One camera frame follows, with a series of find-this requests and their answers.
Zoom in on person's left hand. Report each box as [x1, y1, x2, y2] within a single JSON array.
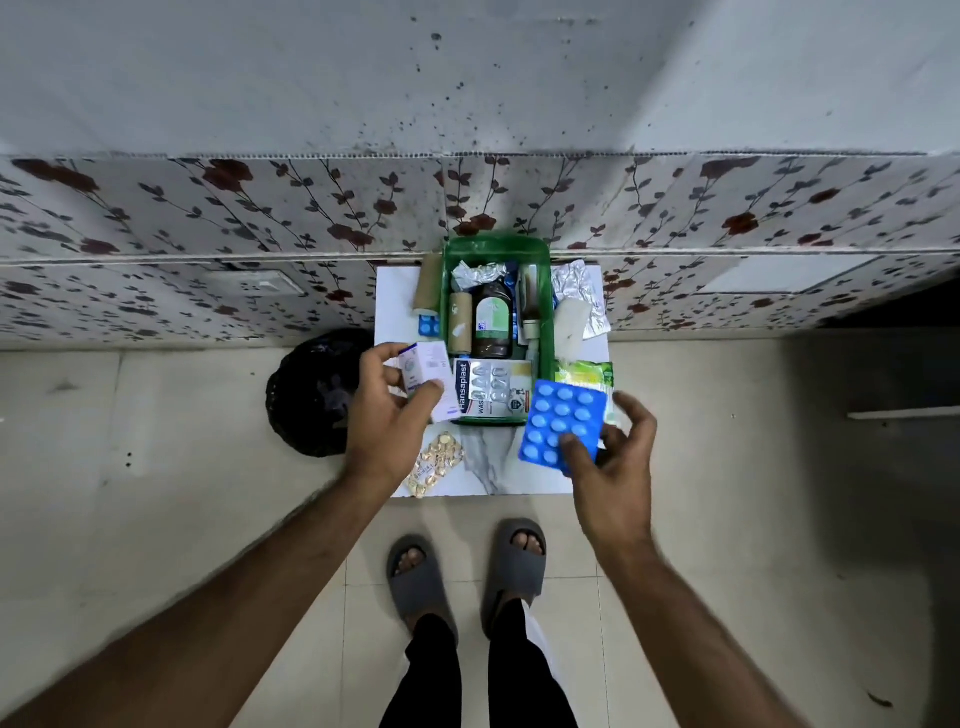
[[343, 341, 445, 496]]

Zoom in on person's right hand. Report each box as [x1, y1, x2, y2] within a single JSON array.
[[558, 389, 661, 560]]

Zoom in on gold capsule blister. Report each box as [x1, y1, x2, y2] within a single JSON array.
[[404, 432, 466, 500]]

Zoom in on small white green medicine box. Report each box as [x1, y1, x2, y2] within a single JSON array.
[[397, 341, 464, 424]]

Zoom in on large blue pill blister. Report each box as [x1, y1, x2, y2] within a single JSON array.
[[517, 378, 609, 478]]

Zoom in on white blue plaster box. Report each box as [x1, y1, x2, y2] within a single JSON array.
[[453, 358, 535, 418]]

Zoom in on green yellow cotton swab packet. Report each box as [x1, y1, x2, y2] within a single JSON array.
[[554, 359, 618, 429]]

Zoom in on beige bandage roll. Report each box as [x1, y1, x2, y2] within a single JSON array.
[[447, 290, 474, 356]]

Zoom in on brown syrup bottle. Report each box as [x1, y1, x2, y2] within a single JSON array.
[[472, 281, 515, 360]]

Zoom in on off-white gauze bandage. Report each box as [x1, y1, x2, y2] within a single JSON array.
[[553, 298, 595, 363]]

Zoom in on silver foil strip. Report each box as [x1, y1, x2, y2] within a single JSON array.
[[449, 260, 509, 294]]

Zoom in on large silver foil blister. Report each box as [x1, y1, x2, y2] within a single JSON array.
[[551, 258, 613, 340]]

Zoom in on green plastic tray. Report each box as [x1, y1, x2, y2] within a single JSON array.
[[440, 233, 556, 427]]

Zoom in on person's right forearm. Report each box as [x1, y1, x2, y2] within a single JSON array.
[[596, 536, 811, 728]]

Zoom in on person's left forearm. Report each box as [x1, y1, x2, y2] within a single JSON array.
[[0, 464, 406, 728]]

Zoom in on black bin bag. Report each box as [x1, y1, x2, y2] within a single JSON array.
[[264, 327, 376, 459]]

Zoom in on white marble side table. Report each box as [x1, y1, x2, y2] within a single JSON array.
[[372, 262, 613, 499]]

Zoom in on grey slipper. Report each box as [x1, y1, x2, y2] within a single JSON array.
[[479, 517, 547, 639], [386, 533, 460, 646]]

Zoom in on black trousers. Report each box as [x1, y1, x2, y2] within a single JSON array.
[[378, 599, 579, 728]]

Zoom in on white bar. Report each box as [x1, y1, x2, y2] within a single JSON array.
[[847, 404, 960, 421]]

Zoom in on white wall switch plate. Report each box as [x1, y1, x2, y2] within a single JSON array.
[[202, 269, 305, 298]]

